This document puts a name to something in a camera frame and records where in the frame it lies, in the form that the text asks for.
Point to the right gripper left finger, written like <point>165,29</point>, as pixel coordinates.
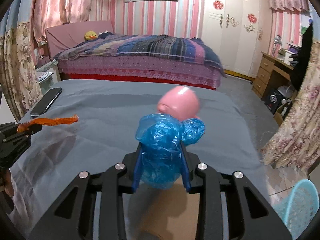
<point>71,216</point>

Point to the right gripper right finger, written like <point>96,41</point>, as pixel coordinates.
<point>226,196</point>

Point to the orange snack wrapper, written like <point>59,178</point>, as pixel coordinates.
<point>47,122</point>

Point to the blue plastic bag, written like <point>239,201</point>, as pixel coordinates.
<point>162,159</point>

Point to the person's left hand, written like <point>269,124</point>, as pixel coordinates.
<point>7,183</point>

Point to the turquoise plastic waste basket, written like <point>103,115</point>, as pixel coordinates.
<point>299,208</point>

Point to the floral curtain left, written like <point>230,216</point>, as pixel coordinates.
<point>18,73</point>

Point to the floral curtain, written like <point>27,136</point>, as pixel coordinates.
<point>18,73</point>
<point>297,140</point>

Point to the black smartphone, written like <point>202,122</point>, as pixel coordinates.
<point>45,102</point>

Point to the white bedside table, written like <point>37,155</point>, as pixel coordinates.
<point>48,75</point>

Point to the tan phone case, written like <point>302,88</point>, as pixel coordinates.
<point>161,214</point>

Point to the floral curtain right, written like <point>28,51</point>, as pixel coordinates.
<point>297,140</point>

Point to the grey blue table cloth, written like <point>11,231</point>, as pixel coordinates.
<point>109,113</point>

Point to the bed with purple cover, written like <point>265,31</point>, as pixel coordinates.
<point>123,68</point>

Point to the yellow duck plush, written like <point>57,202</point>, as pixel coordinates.
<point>90,35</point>

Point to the pink pig mug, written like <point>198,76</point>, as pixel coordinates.
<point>181,102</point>

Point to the plaid patchwork blanket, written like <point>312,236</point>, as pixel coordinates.
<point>188,50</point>

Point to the wooden desk with drawers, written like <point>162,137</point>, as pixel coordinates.
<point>272,73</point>

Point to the pink window curtain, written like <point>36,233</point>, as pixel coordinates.
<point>51,13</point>

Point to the desk lamp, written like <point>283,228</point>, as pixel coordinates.
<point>276,43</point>

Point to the white wardrobe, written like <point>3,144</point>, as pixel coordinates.
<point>238,31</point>

